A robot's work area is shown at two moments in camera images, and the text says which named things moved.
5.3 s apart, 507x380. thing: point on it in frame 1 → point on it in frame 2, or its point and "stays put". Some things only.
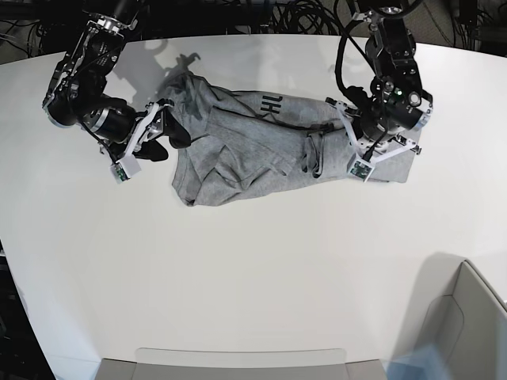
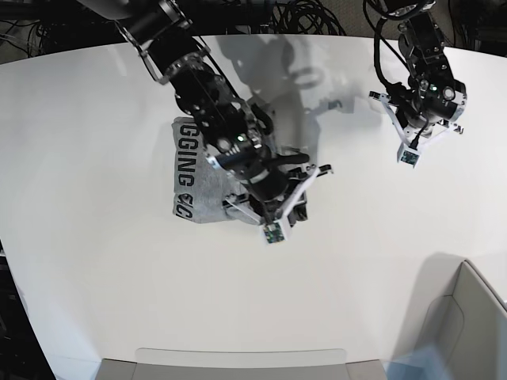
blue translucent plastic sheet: x=425 y=363 stays put
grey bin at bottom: x=238 y=363 stays put
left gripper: x=119 y=131 → x=270 y=188
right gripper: x=376 y=142 → x=420 y=132
